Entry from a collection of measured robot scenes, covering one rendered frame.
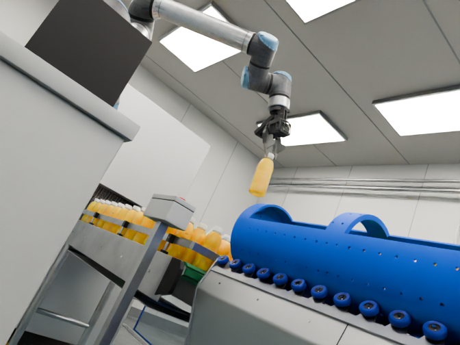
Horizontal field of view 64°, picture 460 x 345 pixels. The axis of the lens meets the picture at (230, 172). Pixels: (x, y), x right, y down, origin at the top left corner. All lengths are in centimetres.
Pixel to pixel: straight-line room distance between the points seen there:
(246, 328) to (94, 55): 84
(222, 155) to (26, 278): 583
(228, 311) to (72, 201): 64
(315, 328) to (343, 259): 18
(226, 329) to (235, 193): 551
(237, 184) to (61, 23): 595
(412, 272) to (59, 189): 76
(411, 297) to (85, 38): 92
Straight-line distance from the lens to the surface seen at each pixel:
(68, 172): 80
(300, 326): 104
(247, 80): 156
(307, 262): 109
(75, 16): 94
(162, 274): 143
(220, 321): 127
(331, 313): 101
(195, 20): 162
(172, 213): 137
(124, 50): 95
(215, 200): 642
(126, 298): 145
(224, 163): 652
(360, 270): 99
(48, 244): 80
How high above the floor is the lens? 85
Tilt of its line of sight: 17 degrees up
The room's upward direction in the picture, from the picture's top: 25 degrees clockwise
